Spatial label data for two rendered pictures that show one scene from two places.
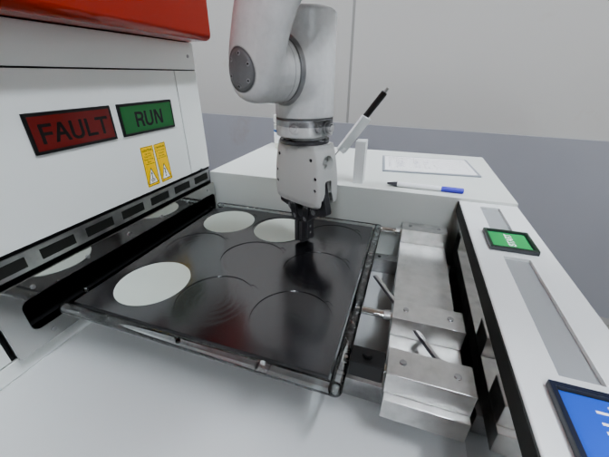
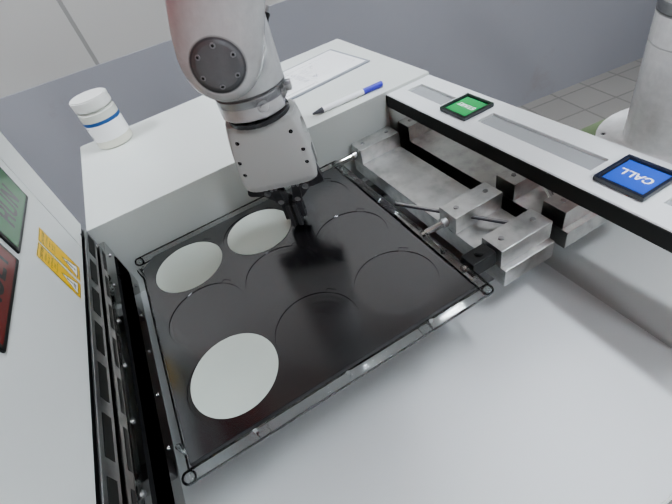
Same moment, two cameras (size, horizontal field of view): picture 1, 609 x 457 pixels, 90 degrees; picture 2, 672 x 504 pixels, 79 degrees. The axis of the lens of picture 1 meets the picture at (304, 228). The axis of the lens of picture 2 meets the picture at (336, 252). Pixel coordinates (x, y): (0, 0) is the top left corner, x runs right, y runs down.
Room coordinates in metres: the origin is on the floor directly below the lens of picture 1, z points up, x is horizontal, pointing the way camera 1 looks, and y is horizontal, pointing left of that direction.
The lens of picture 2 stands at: (0.05, 0.25, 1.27)
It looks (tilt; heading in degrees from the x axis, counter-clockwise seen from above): 43 degrees down; 325
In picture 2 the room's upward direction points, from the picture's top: 17 degrees counter-clockwise
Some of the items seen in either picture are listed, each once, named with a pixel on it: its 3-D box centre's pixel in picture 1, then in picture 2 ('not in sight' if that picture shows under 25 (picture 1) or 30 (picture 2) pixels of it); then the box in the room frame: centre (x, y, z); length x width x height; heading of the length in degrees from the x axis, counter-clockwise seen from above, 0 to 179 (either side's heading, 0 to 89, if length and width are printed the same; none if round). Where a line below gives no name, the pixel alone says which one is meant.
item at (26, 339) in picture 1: (143, 243); (133, 366); (0.47, 0.29, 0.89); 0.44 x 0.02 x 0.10; 161
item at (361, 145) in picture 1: (352, 149); not in sight; (0.61, -0.10, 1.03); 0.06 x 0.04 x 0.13; 71
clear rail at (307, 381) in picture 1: (179, 342); (351, 375); (0.24, 0.14, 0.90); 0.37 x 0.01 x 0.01; 71
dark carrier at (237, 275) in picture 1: (252, 258); (282, 273); (0.42, 0.08, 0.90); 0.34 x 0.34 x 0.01; 71
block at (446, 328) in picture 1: (425, 323); (470, 206); (0.28, -0.15, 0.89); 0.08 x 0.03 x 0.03; 71
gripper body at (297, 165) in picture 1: (304, 168); (270, 144); (0.47, 0.00, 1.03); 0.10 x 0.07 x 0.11; 46
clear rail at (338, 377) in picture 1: (363, 280); (395, 213); (0.36, -0.09, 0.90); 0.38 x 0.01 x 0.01; 161
